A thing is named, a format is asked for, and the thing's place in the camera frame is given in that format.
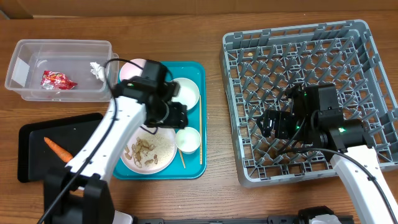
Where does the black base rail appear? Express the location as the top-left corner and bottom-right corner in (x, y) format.
(130, 215), (355, 224)

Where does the small white cup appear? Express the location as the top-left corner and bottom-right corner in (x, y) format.
(175, 127), (201, 154)

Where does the wooden chopstick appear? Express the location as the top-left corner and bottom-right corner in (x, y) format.
(178, 149), (186, 169)
(199, 95), (203, 165)

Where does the white napkin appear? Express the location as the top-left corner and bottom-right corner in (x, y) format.
(90, 62), (105, 82)

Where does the white bowl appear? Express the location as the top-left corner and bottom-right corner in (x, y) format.
(172, 78), (200, 111)

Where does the black plastic tray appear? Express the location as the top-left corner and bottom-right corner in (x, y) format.
(17, 113), (103, 183)

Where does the teal serving tray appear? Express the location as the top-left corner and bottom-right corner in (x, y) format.
(113, 61), (207, 180)

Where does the clear plastic bin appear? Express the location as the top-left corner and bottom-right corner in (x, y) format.
(4, 39), (119, 102)

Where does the white plate with peanuts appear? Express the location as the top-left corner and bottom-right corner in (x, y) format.
(121, 125), (177, 175)

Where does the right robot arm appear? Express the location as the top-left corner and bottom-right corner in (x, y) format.
(256, 84), (397, 223)

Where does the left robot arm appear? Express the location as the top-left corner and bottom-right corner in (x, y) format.
(39, 60), (188, 223)

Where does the red snack wrapper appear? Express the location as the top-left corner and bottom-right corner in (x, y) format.
(40, 70), (77, 90)

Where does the grey dishwasher rack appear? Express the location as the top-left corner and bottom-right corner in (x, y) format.
(220, 20), (397, 187)

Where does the orange carrot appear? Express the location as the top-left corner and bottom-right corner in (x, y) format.
(44, 137), (73, 162)

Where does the pink bowl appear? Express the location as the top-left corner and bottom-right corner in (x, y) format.
(119, 58), (146, 81)

